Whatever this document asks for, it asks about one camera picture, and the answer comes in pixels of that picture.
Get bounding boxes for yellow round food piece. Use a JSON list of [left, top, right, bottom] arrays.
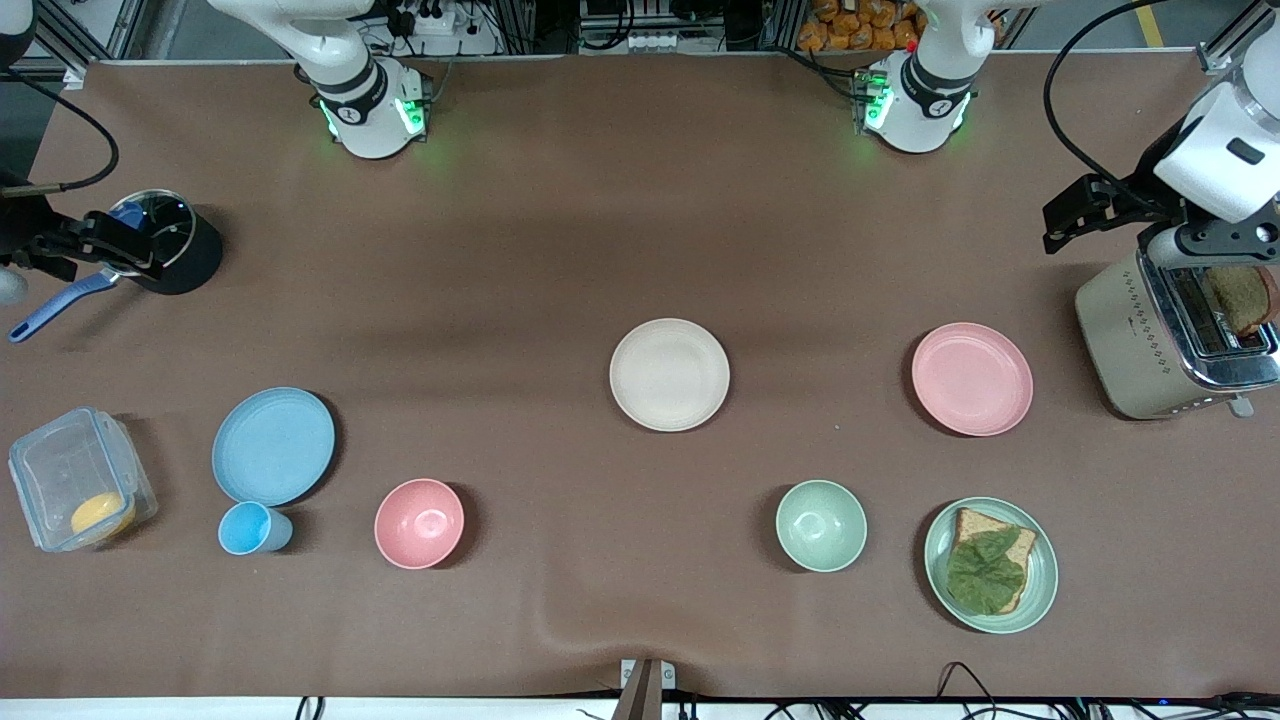
[[70, 491, 137, 542]]

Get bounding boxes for black saucepan with blue handle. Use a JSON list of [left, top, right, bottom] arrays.
[[8, 190, 225, 345]]

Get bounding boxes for green lettuce leaf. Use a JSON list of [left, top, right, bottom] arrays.
[[946, 528, 1026, 616]]

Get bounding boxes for brown table mat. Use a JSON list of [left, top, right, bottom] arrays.
[[0, 55, 1280, 701]]

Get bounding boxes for white power strip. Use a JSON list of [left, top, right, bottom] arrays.
[[385, 0, 501, 56]]

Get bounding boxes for pink plate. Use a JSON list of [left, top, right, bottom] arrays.
[[911, 322, 1034, 438]]

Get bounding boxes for grey metal table clamp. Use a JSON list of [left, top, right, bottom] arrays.
[[612, 658, 677, 720]]

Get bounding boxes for beige plate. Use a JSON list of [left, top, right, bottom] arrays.
[[609, 318, 731, 433]]

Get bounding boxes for clear plastic food container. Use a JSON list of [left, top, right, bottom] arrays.
[[8, 406, 159, 554]]

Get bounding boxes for pink bowl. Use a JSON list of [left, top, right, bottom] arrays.
[[374, 478, 466, 571]]

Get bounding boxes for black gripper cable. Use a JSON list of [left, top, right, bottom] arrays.
[[0, 72, 121, 194], [1043, 0, 1201, 196]]

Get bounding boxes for light green plate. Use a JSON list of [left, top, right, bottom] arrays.
[[923, 497, 1059, 635]]

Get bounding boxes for brown toast slice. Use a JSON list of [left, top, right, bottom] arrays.
[[1205, 265, 1280, 338]]

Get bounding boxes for light blue cup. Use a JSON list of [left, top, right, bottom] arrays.
[[218, 501, 294, 556]]

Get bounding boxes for light blue plate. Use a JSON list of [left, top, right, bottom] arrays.
[[211, 387, 337, 507]]

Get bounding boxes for black floor cable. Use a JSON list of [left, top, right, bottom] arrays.
[[935, 660, 1011, 720]]

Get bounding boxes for orange snack bags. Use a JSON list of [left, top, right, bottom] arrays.
[[797, 0, 923, 53]]

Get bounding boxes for light green bowl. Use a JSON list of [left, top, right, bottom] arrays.
[[776, 480, 868, 573]]

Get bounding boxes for beige and chrome toaster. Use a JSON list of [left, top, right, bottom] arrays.
[[1075, 245, 1280, 421]]

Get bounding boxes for brown bread slice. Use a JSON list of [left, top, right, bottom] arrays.
[[950, 508, 1038, 614]]

